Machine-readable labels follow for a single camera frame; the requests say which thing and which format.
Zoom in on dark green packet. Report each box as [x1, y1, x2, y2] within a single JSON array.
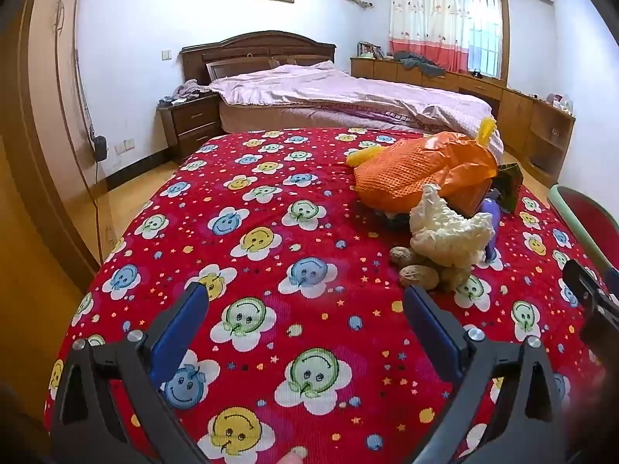
[[493, 162, 524, 213]]

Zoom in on cream and red curtain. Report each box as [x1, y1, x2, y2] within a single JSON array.
[[388, 0, 470, 74]]

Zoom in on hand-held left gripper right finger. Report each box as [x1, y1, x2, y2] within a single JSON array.
[[402, 284, 566, 464]]

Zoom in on grey clothes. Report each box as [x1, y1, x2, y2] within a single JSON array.
[[393, 51, 446, 77]]

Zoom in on wooden corner shelf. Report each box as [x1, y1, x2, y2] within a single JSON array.
[[498, 88, 576, 179]]

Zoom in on purple plastic toy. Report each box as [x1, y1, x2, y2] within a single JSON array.
[[479, 193, 504, 266]]

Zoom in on wooden door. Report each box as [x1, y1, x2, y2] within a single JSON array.
[[0, 0, 103, 292]]

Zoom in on red printed blanket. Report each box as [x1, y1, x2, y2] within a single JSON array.
[[43, 127, 610, 464]]

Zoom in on thin wall cable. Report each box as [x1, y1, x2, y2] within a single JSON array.
[[72, 48, 106, 248]]

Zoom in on dark wooden bed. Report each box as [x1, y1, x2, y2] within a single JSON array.
[[180, 31, 504, 155]]

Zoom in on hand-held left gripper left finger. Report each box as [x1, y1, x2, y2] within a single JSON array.
[[51, 280, 211, 464]]

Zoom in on white paper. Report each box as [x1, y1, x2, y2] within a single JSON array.
[[409, 184, 496, 269]]

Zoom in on lilac crumpled cloth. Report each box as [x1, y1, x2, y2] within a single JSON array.
[[174, 81, 214, 100]]

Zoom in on red bin with green rim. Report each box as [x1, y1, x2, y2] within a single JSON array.
[[548, 185, 619, 276]]

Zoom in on dark wooden nightstand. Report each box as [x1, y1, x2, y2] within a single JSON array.
[[157, 94, 223, 158]]

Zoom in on orange plastic bag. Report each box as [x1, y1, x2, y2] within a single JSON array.
[[353, 133, 499, 217]]

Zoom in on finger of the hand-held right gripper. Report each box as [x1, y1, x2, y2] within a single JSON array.
[[563, 258, 619, 363]]

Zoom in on barred window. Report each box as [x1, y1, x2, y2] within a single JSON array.
[[467, 0, 510, 80]]

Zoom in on yellow plastic piece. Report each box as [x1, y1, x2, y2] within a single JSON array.
[[345, 147, 388, 167]]

